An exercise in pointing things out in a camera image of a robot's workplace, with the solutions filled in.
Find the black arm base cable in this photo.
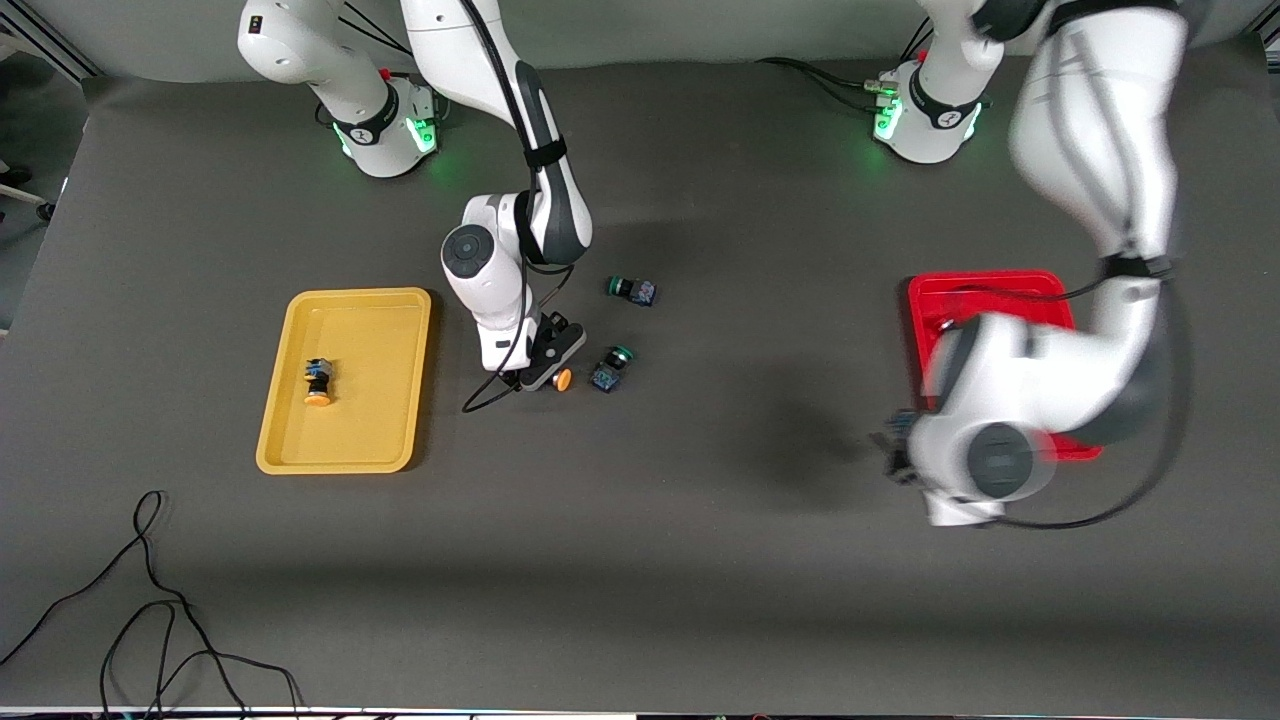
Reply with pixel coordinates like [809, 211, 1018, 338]
[755, 25, 936, 111]
[340, 5, 457, 127]

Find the aluminium frame rail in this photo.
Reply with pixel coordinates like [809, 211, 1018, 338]
[0, 20, 101, 81]

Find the black right arm base cable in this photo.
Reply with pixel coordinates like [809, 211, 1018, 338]
[340, 5, 457, 127]

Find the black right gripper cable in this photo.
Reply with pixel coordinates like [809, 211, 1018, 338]
[461, 262, 577, 414]

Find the dark grey table mat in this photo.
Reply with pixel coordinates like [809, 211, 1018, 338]
[0, 45, 1280, 715]

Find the thin black loose cable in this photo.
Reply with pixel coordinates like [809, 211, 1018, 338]
[0, 489, 301, 717]

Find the red plastic tray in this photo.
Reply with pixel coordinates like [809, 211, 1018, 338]
[907, 269, 1105, 463]

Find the yellow plastic tray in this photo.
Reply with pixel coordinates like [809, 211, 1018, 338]
[255, 287, 433, 475]

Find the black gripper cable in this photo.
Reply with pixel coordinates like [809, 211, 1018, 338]
[940, 255, 1193, 531]
[461, 262, 577, 414]

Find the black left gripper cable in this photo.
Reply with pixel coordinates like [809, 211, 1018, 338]
[940, 255, 1193, 531]

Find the black left arm base cable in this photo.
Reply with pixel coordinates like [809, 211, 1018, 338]
[755, 25, 936, 111]

